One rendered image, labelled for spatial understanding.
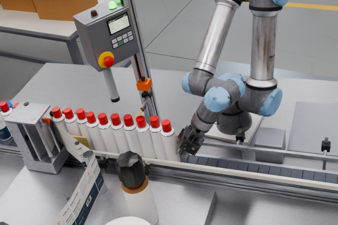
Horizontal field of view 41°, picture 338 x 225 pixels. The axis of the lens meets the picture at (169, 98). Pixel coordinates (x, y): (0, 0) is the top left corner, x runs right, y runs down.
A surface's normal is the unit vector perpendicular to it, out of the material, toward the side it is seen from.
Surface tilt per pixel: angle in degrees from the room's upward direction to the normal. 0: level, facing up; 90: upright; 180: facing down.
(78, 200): 90
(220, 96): 30
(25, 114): 0
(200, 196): 0
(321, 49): 0
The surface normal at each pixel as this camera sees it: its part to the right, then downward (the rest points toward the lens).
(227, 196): -0.16, -0.78
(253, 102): -0.63, 0.32
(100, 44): 0.58, 0.42
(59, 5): -0.39, 0.61
